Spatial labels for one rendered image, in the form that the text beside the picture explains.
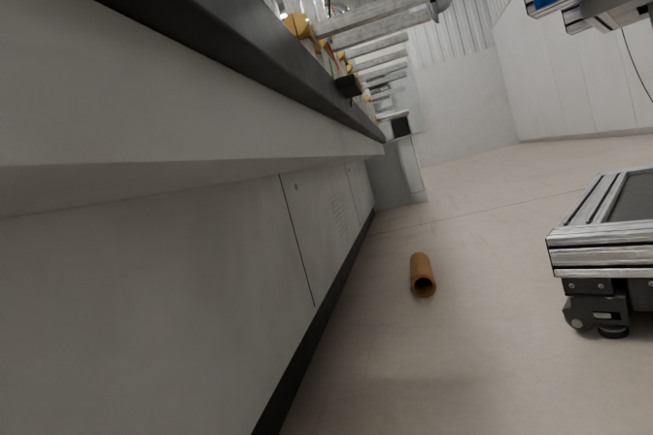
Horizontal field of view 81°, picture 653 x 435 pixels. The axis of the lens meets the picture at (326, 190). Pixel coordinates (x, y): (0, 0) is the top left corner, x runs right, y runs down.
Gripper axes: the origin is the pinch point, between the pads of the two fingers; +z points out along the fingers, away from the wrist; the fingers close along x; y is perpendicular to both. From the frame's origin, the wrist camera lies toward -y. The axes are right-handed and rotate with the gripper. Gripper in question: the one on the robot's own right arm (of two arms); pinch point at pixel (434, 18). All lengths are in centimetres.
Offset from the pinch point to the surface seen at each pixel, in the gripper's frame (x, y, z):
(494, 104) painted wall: 884, 223, -25
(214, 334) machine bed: -61, -53, 54
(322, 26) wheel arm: -26.5, -28.0, 1.4
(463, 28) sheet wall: 886, 198, -220
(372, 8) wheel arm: -26.5, -16.1, 1.3
